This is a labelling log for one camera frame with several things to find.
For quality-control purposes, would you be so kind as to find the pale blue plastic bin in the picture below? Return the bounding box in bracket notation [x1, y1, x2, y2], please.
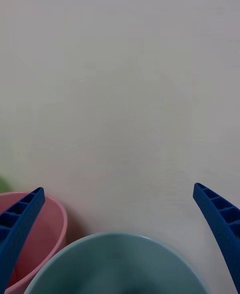
[23, 231, 210, 294]

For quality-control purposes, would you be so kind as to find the pink plastic bin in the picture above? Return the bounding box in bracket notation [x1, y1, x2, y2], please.
[0, 191, 69, 294]

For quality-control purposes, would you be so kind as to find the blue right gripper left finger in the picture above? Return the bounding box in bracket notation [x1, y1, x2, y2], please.
[0, 186, 46, 293]

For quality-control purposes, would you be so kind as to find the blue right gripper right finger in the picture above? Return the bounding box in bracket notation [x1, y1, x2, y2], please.
[192, 182, 240, 294]

